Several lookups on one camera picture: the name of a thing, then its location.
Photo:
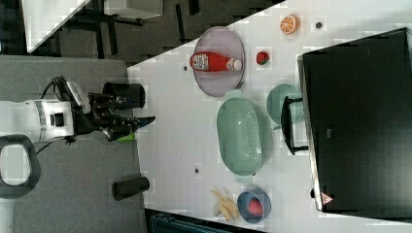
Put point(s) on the red ketchup bottle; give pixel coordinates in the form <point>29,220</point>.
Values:
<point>207,61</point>

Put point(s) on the red fruit in bowl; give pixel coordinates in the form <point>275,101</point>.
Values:
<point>255,208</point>

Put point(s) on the black cylinder cup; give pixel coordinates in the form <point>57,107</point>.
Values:
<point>127,90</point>

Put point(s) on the green mug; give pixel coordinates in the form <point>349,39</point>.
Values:
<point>275,101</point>

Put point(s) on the blue bowl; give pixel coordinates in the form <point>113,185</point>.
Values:
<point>243,201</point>

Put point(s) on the green tape piece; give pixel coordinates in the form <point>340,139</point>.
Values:
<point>127,138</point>

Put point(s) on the orange slice toy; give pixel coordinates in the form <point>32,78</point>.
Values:
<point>289,24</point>

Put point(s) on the green oval strainer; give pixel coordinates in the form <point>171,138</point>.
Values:
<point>244,134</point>

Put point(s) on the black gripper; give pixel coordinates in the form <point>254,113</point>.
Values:
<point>102,118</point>

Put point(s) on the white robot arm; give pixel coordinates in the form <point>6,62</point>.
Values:
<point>28,123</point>

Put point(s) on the red strawberry toy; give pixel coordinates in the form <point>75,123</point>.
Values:
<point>262,57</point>

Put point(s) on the small black cylinder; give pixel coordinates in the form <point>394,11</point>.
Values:
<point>125,189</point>

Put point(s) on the yellow banana toy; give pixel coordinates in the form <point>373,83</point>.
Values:
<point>225,207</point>

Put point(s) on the black toaster oven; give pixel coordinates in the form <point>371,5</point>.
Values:
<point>357,108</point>

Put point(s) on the grey round plate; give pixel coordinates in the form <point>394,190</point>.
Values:
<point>220,40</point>

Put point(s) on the white side table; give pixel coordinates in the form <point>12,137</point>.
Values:
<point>42,18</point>

